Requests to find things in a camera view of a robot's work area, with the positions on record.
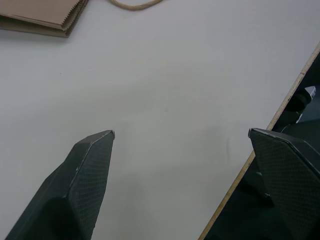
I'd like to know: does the brown paper bag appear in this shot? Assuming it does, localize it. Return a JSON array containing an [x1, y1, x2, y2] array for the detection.
[[0, 0, 88, 39]]

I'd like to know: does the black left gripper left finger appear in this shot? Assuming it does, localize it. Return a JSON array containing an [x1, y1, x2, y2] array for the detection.
[[4, 129, 116, 240]]

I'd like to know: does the dark robot leg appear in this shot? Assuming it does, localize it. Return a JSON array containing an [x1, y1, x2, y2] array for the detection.
[[272, 85, 318, 131]]

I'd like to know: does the beige rope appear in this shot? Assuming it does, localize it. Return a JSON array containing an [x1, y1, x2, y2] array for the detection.
[[109, 0, 163, 11]]

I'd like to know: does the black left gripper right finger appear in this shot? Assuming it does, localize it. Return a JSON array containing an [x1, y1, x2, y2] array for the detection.
[[247, 127, 320, 240]]

